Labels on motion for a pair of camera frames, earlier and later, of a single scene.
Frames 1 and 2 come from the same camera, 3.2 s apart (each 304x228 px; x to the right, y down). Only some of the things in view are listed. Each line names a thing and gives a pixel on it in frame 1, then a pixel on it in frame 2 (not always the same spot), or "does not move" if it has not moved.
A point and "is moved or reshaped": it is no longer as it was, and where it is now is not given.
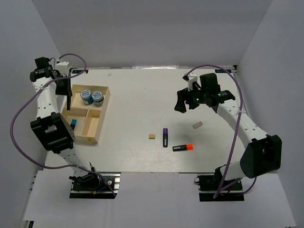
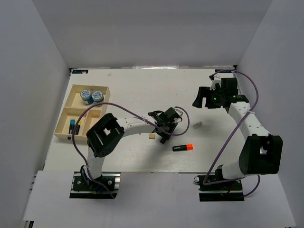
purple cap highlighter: [165, 137] is moved or reshaped
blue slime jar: [86, 95] does not move
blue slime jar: [97, 97] does not move
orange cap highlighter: [187, 147] does not move
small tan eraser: [152, 136] does not move
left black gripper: [67, 90] → [173, 128]
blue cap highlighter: [73, 123] does not move
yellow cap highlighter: [68, 101] → [78, 127]
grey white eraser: [197, 125] does not move
